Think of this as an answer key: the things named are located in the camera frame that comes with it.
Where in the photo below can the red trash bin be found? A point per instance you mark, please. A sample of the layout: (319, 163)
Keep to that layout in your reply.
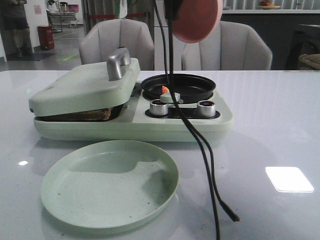
(45, 36)

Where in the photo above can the right silver control knob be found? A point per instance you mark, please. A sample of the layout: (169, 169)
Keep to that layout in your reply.
(206, 108)

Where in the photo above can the white bread slice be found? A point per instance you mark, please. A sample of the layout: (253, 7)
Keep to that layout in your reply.
(83, 116)

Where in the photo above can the silver lid handle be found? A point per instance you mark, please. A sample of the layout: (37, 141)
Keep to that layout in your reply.
(117, 63)

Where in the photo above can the fruit plate on counter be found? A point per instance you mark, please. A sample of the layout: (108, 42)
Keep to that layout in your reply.
(267, 5)

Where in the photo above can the grey upholstered chair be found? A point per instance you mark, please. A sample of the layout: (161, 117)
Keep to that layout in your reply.
(231, 46)
(110, 35)

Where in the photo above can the mint green pan handle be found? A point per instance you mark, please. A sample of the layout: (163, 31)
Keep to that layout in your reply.
(167, 98)

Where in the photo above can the black round frying pan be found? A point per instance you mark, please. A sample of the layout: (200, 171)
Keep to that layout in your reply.
(192, 88)

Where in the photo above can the mint green round plate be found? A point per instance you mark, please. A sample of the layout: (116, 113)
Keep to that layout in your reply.
(111, 186)

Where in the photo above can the left grey upholstered chair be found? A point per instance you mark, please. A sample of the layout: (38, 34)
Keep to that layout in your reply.
(110, 35)

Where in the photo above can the left silver control knob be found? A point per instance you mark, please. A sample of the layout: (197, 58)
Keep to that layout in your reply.
(158, 108)

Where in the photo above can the person standing in background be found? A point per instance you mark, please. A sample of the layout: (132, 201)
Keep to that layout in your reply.
(14, 20)

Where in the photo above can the mint green hinged lid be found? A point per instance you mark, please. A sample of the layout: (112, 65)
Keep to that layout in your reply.
(85, 88)

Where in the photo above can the mint green breakfast maker base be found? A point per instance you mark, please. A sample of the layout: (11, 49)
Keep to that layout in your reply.
(128, 121)

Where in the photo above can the silver control knob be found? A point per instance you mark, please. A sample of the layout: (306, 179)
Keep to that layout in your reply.
(158, 108)
(206, 108)

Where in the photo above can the pink plastic bowl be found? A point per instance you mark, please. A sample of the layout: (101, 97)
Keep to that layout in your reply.
(191, 21)

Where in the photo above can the white refrigerator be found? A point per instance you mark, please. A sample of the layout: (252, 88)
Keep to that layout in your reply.
(178, 45)

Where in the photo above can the right grey upholstered chair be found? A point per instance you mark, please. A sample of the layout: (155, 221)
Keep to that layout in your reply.
(231, 46)

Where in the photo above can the orange cooked shrimp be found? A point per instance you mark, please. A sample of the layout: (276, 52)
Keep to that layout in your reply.
(164, 89)

